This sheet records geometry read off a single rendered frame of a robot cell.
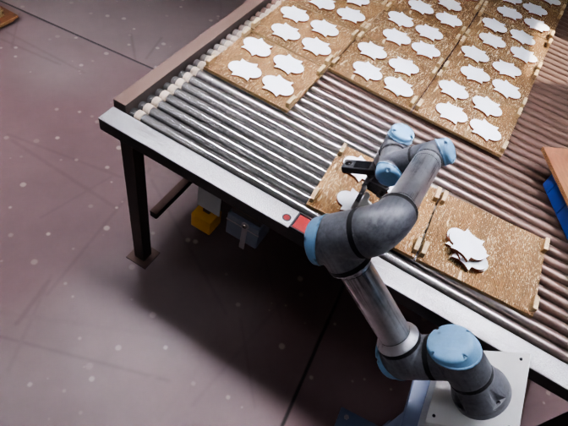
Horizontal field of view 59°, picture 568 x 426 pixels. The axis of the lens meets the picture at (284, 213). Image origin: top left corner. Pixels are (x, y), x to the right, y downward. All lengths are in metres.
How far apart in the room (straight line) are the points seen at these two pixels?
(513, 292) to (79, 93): 2.76
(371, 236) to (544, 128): 1.63
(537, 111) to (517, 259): 0.94
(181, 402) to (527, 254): 1.53
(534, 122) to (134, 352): 2.09
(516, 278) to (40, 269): 2.11
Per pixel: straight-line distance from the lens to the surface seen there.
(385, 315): 1.28
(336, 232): 1.12
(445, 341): 1.34
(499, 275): 1.88
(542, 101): 2.77
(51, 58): 3.83
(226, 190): 1.78
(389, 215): 1.10
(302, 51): 2.40
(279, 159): 1.90
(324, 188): 1.82
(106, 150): 3.16
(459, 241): 1.81
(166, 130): 1.96
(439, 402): 1.54
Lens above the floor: 2.29
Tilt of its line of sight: 52 degrees down
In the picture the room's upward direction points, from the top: 16 degrees clockwise
